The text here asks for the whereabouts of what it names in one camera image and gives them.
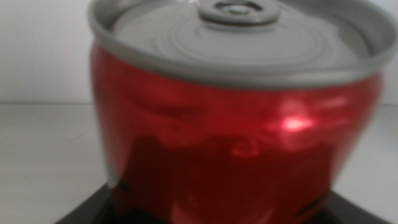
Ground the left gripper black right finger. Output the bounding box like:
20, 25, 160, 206
310, 191, 392, 224

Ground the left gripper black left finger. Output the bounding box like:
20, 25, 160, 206
55, 183, 125, 224

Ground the red soda can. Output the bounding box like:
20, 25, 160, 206
88, 0, 398, 224

